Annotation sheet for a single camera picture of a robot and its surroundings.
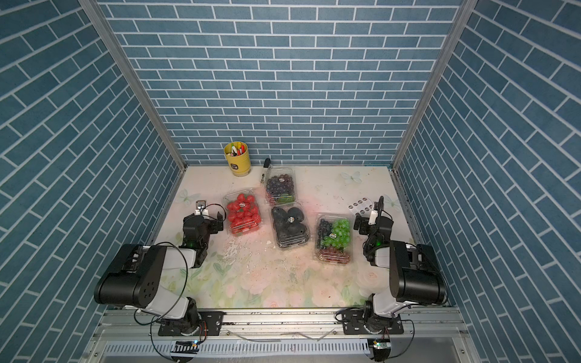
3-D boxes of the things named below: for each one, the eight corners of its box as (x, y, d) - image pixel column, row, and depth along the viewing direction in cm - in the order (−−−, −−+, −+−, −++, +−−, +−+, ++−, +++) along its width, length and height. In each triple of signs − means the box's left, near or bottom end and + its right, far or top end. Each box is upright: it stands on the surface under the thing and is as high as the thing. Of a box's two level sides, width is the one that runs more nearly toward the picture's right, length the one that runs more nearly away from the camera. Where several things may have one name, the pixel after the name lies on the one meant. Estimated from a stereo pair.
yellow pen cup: (227, 178, 117) (220, 157, 106) (232, 162, 125) (226, 140, 114) (250, 178, 117) (245, 157, 106) (253, 162, 125) (249, 141, 114)
